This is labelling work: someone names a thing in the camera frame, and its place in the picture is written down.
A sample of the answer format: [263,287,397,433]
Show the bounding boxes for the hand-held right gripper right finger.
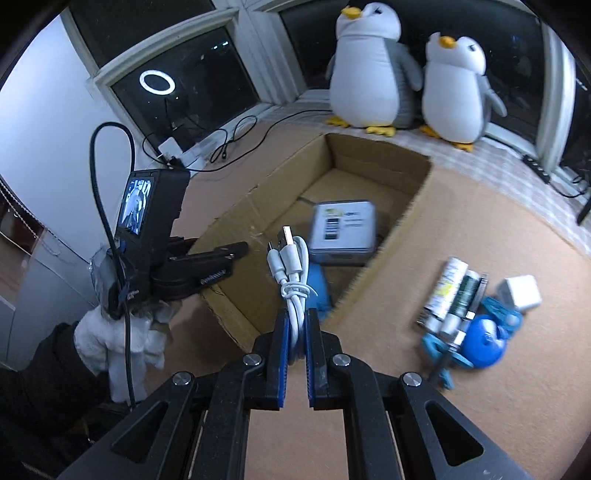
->
[305,308,532,480]

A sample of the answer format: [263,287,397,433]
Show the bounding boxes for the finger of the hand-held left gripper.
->
[185,241,250,266]
[151,258,235,301]

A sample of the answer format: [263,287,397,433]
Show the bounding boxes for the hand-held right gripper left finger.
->
[58,308,293,480]

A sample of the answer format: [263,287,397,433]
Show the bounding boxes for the white USB cable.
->
[266,225,321,367]

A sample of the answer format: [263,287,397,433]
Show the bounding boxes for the light blue clip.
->
[480,295,526,334]
[421,332,475,392]

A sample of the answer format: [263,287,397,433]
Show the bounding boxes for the white patterned tube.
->
[418,257,470,329]

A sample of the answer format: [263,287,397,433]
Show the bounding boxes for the green lip balm tube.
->
[438,270,482,340]

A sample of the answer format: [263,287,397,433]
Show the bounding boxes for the blue round tape measure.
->
[461,314,509,370]

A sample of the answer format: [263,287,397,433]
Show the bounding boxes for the cardboard box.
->
[186,133,433,354]

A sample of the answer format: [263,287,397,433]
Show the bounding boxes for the black pen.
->
[429,274,490,384]

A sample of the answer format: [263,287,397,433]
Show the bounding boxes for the white charger cube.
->
[497,275,542,313]

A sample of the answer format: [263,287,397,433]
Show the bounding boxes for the person's left hand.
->
[74,300,172,403]

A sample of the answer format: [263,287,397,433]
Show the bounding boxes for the blue flat packet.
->
[305,263,334,324]

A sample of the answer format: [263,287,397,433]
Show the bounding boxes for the white adapter on sill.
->
[157,133,223,169]

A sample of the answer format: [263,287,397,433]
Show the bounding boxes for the grey tin box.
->
[307,200,380,267]

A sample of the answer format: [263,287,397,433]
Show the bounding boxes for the grey cabinet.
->
[0,174,100,372]

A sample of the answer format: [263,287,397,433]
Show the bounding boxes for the brown blanket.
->
[152,117,591,480]

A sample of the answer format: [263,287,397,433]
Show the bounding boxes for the large penguin plush toy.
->
[325,2,426,138]

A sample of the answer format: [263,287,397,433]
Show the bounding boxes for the plaid cloth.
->
[256,102,591,257]

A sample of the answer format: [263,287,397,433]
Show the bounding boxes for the small penguin plush toy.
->
[419,31,509,153]

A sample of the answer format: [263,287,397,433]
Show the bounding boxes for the black power strip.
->
[522,154,553,184]

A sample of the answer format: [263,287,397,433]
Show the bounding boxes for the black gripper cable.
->
[90,122,138,407]

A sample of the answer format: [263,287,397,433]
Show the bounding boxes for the black charging cables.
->
[141,114,259,172]

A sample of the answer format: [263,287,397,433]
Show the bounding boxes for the white window frame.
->
[60,0,580,174]

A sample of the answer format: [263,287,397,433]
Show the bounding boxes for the black power strip cable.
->
[549,168,591,200]

